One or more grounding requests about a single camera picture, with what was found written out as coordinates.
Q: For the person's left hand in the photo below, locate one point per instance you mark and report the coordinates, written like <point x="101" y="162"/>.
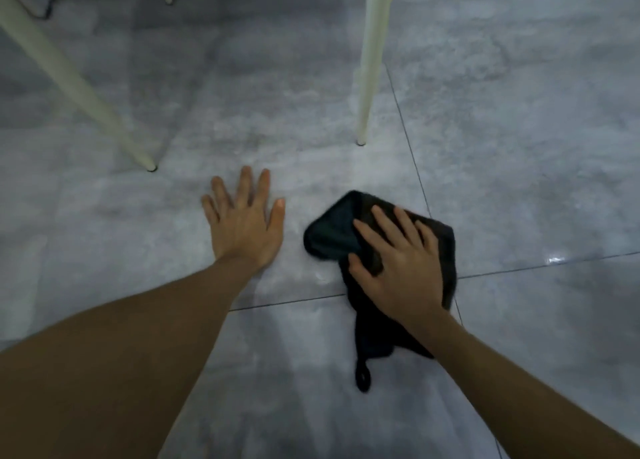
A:
<point x="242" y="233"/>

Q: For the person's right hand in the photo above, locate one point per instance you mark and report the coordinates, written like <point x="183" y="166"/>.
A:
<point x="407" y="278"/>

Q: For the person's right middle finger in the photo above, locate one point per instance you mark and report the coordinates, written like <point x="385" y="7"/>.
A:
<point x="392" y="227"/>

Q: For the person's left middle finger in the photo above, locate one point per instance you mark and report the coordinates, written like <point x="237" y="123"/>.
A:
<point x="244" y="188"/>

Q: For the person's right little finger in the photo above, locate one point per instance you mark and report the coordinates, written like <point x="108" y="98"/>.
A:
<point x="429" y="238"/>

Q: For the person's left little finger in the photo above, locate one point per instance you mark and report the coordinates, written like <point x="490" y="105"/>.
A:
<point x="210" y="211"/>

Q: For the person's left thumb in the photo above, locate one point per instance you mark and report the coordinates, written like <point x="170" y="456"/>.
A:
<point x="276" y="218"/>

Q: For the person's right thumb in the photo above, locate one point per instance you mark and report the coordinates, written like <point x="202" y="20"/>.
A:
<point x="363" y="275"/>

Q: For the dark cleaning cloth with loop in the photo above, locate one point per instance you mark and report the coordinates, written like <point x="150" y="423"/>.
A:
<point x="332" y="231"/>

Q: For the person's right forearm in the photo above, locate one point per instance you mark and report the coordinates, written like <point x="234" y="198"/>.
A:
<point x="505" y="398"/>

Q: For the person's left forearm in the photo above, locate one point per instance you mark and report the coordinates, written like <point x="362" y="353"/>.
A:
<point x="115" y="363"/>

